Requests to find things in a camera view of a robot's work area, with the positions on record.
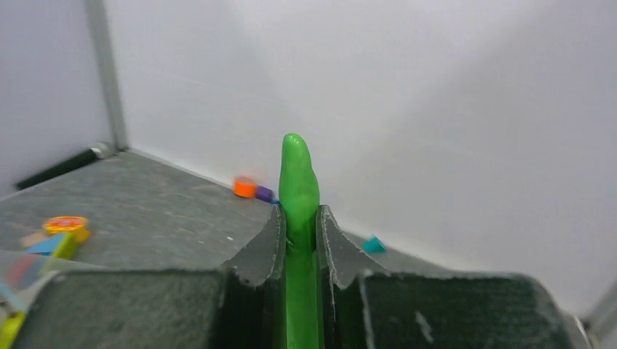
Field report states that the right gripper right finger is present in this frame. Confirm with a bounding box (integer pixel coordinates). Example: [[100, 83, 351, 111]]
[[316, 205, 591, 348]]

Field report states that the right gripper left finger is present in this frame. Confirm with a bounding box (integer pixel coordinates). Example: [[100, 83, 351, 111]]
[[12, 205, 287, 348]]

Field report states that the green cucumber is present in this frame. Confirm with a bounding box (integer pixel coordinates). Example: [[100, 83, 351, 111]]
[[279, 133, 320, 348]]

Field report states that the clear zip top bag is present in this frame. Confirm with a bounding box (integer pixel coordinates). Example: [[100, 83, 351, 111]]
[[1, 250, 96, 348]]

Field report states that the teal block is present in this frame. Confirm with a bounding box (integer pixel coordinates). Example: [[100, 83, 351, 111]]
[[362, 236, 387, 254]]

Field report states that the purple block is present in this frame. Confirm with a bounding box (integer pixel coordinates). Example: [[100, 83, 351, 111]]
[[255, 185, 275, 204]]

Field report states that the multicolour toy block stack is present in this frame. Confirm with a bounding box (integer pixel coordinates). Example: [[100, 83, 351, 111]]
[[20, 216, 91, 260]]

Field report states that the black microphone by wall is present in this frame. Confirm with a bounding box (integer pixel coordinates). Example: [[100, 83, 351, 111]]
[[14, 143, 115, 190]]

